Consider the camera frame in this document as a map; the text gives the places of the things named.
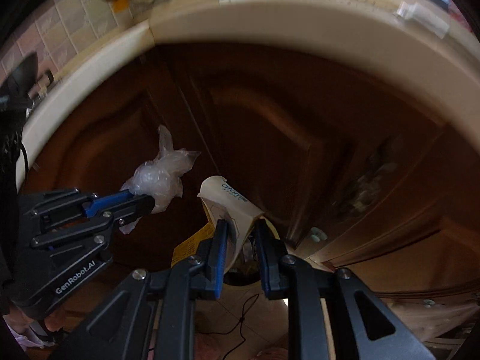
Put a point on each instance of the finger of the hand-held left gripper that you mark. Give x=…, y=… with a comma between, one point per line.
x=108, y=200
x=131, y=208

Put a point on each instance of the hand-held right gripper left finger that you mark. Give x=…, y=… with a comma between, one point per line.
x=222, y=255

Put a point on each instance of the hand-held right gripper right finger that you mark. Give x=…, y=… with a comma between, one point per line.
x=264, y=266

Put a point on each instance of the dark round waste bin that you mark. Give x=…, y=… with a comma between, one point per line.
x=242, y=279

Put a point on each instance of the clear plastic bag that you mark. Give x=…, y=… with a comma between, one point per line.
x=161, y=176

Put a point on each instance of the white yellow paper carton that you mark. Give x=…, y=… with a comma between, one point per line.
x=225, y=195

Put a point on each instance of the person's left hand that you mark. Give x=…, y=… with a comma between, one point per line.
x=60, y=318

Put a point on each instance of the pink cloth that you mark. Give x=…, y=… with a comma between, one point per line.
x=22, y=335

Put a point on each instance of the black wok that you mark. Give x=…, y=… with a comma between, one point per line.
x=22, y=75

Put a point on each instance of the clear plastic wrapper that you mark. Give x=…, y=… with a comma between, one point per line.
x=420, y=17

